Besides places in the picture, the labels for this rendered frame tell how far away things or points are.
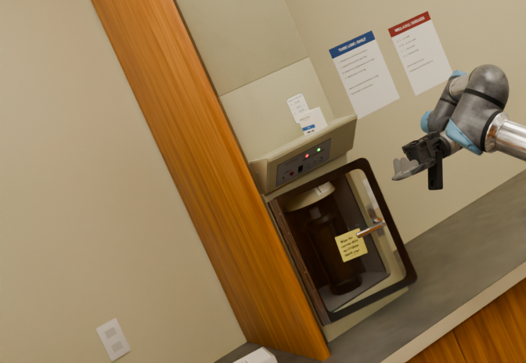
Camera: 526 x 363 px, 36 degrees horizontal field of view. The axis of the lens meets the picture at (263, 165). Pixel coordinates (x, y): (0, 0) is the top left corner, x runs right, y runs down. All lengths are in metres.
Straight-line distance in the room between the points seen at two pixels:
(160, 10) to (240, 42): 0.27
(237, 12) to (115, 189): 0.68
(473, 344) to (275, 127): 0.81
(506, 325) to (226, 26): 1.15
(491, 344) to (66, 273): 1.25
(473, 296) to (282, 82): 0.80
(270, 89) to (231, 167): 0.28
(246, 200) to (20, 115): 0.76
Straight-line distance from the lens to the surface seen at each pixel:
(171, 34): 2.16
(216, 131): 2.15
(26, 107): 2.53
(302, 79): 2.37
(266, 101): 2.30
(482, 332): 2.35
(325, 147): 2.29
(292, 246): 2.29
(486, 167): 3.31
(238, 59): 2.29
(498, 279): 2.34
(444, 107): 2.61
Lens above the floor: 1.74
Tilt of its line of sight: 6 degrees down
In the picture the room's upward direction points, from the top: 24 degrees counter-clockwise
